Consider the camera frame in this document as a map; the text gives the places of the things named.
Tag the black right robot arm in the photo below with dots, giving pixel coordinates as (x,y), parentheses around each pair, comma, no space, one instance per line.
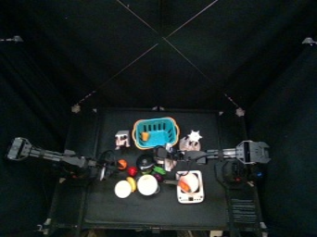
(247,152)

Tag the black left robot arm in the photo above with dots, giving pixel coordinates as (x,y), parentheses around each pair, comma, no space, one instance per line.
(45,153)

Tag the orange toy fruit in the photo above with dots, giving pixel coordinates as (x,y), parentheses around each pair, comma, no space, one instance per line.
(121,164)

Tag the purple toy eggplant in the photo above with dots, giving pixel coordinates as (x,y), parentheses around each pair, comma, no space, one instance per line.
(157,177)

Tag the white round dish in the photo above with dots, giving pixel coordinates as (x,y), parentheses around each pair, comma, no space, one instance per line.
(123,189)

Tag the yellow toy banana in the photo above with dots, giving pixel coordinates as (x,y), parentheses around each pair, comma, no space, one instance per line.
(131,184)

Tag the white spiky toy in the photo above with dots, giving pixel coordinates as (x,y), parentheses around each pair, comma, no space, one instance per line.
(191,140)

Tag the orange toy cup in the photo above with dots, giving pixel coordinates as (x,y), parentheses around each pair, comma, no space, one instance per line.
(144,136)

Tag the white round plate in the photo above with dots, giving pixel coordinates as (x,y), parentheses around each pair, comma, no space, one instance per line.
(147,185)

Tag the teal basket orange rim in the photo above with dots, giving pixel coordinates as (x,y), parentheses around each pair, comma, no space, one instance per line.
(155,132)

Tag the orange toy food piece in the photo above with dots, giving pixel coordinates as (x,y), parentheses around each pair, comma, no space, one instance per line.
(184,186)

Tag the white printed label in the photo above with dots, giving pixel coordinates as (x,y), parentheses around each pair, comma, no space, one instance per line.
(243,213)

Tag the grey table corner bracket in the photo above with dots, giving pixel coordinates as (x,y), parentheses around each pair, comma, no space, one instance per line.
(239,111)
(75,108)

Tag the grey frame bracket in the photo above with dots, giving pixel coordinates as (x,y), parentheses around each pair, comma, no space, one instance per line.
(307,40)
(14,39)

